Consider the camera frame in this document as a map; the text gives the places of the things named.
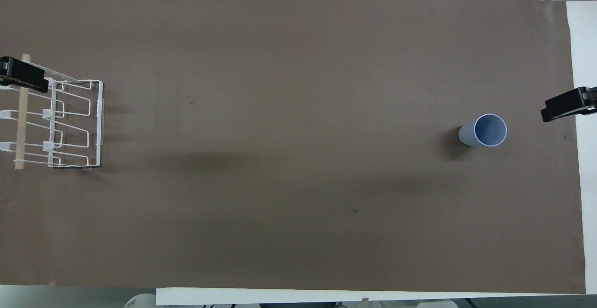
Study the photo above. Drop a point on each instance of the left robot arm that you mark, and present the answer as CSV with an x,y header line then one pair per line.
x,y
140,302

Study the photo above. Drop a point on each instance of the light blue cup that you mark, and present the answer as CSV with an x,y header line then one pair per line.
x,y
489,130

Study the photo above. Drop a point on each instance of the black stand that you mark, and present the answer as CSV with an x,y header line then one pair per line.
x,y
566,103
23,74

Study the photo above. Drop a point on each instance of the wooden bar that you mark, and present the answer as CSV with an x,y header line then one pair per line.
x,y
21,112

